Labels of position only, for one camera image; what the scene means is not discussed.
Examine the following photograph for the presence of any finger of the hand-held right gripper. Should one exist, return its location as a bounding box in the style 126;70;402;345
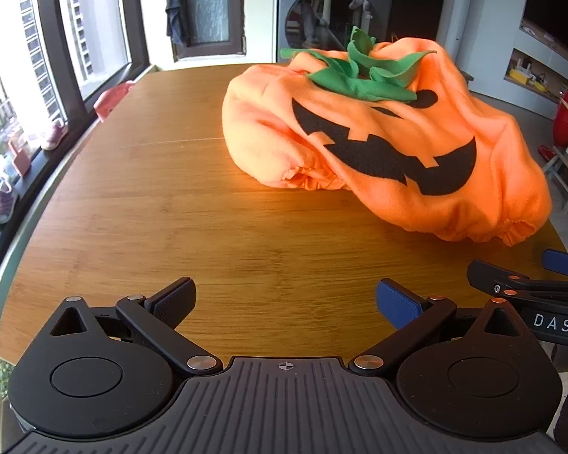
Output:
467;259;568;301
542;248;568;280

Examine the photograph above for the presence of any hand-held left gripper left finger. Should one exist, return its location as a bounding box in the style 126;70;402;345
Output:
51;277;223;375

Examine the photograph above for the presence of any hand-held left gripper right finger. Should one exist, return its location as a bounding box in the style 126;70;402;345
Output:
349;279;526;376

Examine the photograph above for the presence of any orange pumpkin costume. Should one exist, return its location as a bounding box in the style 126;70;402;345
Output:
222;26;554;247

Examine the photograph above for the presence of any yellow toy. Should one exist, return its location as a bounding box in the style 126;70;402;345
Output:
509;68;548;92

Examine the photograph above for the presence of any pink child shoe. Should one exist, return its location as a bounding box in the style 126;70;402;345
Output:
40;118;70;151
0;177;20;224

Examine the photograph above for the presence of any pink plastic container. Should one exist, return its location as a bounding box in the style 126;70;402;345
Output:
7;139;32;179

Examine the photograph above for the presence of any pink chair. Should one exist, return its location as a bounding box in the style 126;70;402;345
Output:
94;80;137;123

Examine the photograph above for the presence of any dark hanging cloth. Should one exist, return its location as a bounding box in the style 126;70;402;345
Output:
165;0;191;49

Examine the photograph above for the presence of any frosted glass door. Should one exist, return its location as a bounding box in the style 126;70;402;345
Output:
168;0;247;62

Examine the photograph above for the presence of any black window frame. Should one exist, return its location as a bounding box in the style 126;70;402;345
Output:
0;0;153;266

